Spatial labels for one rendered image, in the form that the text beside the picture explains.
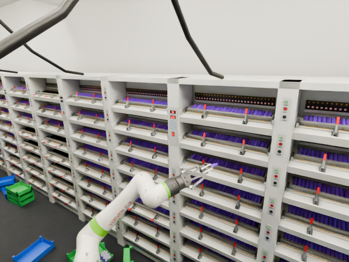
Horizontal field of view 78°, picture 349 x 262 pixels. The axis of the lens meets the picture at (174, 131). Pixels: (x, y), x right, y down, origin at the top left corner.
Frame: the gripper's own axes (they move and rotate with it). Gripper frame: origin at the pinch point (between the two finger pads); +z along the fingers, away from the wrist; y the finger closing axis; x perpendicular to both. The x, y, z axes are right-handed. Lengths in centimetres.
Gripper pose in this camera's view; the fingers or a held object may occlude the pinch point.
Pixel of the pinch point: (205, 169)
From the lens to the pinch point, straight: 128.3
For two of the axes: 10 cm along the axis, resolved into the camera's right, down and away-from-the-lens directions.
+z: 8.6, -3.5, 3.8
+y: 4.6, 8.6, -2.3
